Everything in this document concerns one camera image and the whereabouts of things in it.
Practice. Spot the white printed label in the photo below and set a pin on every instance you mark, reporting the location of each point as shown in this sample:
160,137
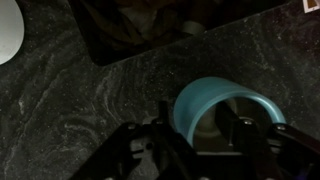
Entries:
308,9

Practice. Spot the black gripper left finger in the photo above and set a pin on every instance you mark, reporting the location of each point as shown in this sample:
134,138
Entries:
133,156

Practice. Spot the white cup with red band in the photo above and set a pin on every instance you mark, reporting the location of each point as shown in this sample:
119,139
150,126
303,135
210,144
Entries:
10,30

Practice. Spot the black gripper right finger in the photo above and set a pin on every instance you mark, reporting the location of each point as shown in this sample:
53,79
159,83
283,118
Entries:
286,153

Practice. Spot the blue mug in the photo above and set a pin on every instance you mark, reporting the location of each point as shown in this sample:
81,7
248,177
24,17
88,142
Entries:
193,100

